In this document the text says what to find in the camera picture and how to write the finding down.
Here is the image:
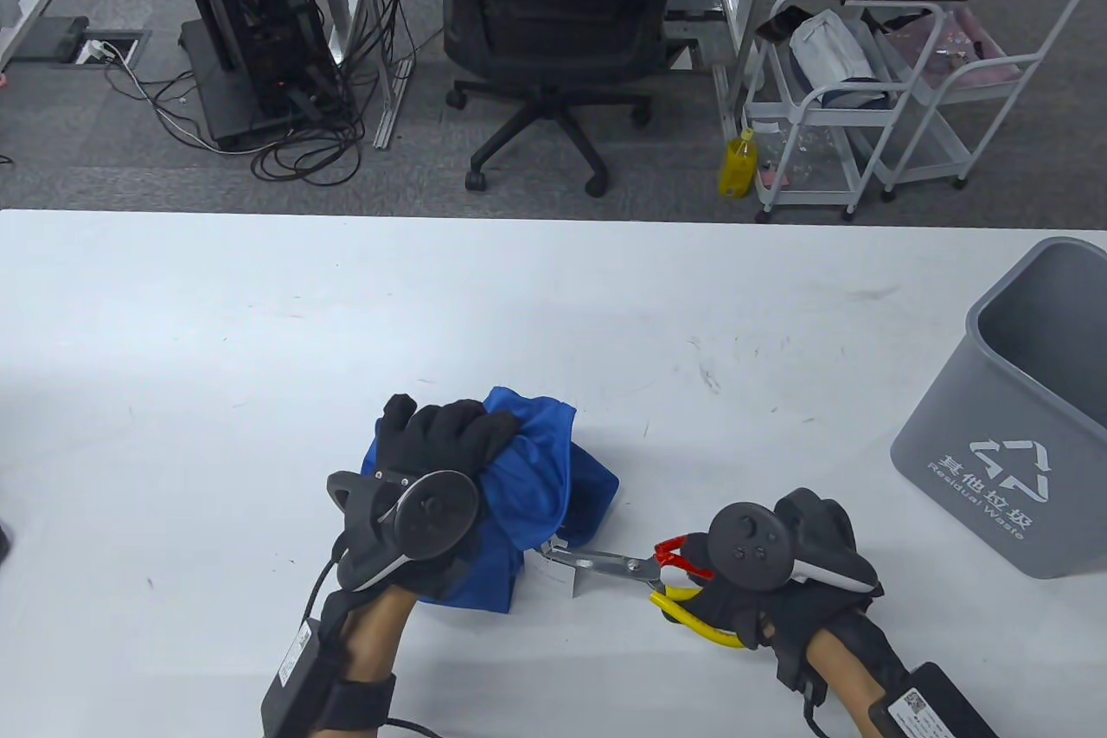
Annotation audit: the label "person's left hand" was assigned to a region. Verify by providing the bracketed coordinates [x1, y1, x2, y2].
[337, 394, 522, 600]

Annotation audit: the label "person's right hand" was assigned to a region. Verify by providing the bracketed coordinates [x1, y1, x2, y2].
[662, 535, 885, 691]

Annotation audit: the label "blue clothing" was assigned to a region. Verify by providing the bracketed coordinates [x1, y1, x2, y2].
[362, 386, 621, 615]

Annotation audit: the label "red and yellow handled scissors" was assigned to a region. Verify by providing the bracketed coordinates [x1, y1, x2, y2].
[541, 535, 749, 651]

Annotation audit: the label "white clothing tag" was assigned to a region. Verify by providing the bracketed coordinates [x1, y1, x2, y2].
[529, 548, 579, 600]

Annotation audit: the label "person's right forearm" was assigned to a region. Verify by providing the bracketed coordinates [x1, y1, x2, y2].
[809, 617, 918, 738]

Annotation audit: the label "person's left forearm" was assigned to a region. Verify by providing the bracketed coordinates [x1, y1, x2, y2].
[333, 587, 420, 738]

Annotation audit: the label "black wrist sensor box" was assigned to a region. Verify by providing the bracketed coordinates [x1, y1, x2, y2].
[865, 662, 1008, 738]
[261, 591, 397, 738]

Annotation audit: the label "grey trash bin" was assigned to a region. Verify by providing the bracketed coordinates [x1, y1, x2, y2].
[891, 236, 1107, 581]

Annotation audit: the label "yellow liquid bottle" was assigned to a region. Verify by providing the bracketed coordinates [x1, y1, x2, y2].
[719, 128, 759, 201]

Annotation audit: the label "black office chair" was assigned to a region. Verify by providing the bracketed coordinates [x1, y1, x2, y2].
[431, 0, 700, 198]

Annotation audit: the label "black computer tower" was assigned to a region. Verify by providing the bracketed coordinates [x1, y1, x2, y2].
[192, 0, 345, 125]

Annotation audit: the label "floor socket box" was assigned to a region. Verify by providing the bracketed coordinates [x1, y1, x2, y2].
[54, 29, 152, 70]

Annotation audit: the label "white bag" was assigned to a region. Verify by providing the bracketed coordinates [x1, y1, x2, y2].
[789, 9, 892, 86]

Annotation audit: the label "pink plastic bag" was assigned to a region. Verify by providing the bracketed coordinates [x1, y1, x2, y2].
[891, 7, 1008, 90]

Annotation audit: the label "bundle of black cables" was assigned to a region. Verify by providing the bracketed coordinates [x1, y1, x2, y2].
[104, 37, 364, 185]

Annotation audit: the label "white desk frame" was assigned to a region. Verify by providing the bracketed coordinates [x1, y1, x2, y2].
[0, 0, 54, 73]

